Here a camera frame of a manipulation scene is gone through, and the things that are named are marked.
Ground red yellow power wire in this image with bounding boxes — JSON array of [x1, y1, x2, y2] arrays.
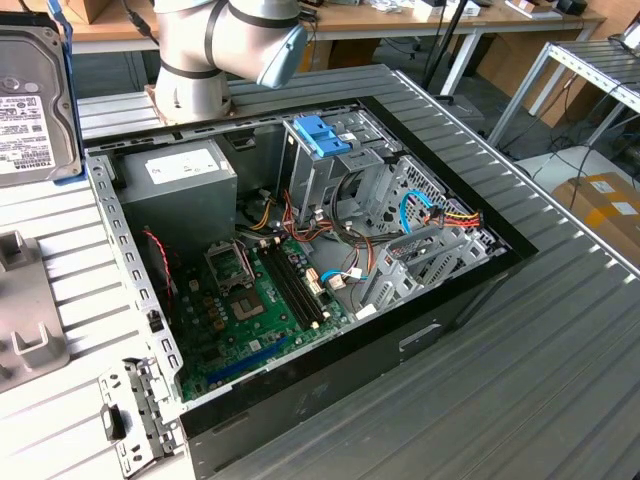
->
[[422, 202, 485, 230]]

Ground hard disk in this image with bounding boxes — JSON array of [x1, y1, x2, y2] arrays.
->
[[0, 0, 87, 190]]

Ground metal disk bay cage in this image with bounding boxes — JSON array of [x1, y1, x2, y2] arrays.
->
[[357, 154, 506, 321]]

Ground black RAM slot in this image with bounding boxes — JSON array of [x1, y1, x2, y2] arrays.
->
[[277, 241, 329, 321], [258, 247, 310, 331], [264, 245, 316, 329], [271, 243, 322, 325]]

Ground metal optical bay cage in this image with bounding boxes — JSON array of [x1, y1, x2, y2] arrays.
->
[[277, 109, 401, 236]]

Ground thin metal locking lever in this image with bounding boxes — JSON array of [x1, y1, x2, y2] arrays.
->
[[237, 239, 256, 286]]

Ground CPU socket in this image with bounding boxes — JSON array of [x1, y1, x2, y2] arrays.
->
[[228, 293, 265, 324]]

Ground blue plastic bay latch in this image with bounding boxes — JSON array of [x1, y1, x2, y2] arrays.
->
[[293, 115, 346, 157]]

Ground green motherboard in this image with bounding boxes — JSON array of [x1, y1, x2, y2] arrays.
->
[[169, 234, 351, 404]]

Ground black open PC case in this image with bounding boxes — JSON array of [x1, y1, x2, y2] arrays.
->
[[79, 94, 540, 479]]

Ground blue expansion slot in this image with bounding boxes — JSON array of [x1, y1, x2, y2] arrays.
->
[[207, 335, 290, 386]]

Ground grey power supply box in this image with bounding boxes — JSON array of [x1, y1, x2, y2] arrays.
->
[[117, 138, 239, 251]]

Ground black case fan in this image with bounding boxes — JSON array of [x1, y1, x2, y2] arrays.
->
[[142, 227, 177, 321]]

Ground wooden desk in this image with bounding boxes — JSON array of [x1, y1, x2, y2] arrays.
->
[[69, 0, 607, 96]]

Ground black tripod pole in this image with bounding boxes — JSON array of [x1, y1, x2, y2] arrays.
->
[[422, 0, 471, 96]]

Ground brown cardboard sheet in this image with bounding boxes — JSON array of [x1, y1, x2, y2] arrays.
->
[[474, 32, 591, 126]]

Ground brown cardboard box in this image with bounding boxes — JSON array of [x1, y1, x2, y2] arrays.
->
[[552, 172, 640, 261]]

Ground grey parts rack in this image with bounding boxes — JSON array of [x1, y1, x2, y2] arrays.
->
[[0, 230, 71, 396]]

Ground wooden box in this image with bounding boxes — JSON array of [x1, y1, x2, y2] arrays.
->
[[64, 0, 109, 25]]

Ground orange black wire bundle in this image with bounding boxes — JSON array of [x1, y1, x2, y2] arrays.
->
[[280, 188, 377, 281]]

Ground black round cables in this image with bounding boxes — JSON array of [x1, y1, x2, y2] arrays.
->
[[329, 169, 374, 246]]

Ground blue wire with white plug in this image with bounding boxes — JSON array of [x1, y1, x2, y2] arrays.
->
[[319, 268, 369, 291]]

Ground yellow black wires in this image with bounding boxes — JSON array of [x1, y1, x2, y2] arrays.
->
[[248, 192, 275, 232]]

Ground blue data wire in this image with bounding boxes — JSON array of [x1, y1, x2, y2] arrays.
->
[[399, 189, 434, 236]]

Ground metal socket cover frame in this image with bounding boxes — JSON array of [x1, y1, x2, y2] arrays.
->
[[203, 241, 255, 297]]

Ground red black twisted wire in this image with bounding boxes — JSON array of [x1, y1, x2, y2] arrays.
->
[[142, 228, 176, 301]]

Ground metal hinged slot bracket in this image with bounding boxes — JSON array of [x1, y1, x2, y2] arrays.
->
[[97, 355, 184, 479]]

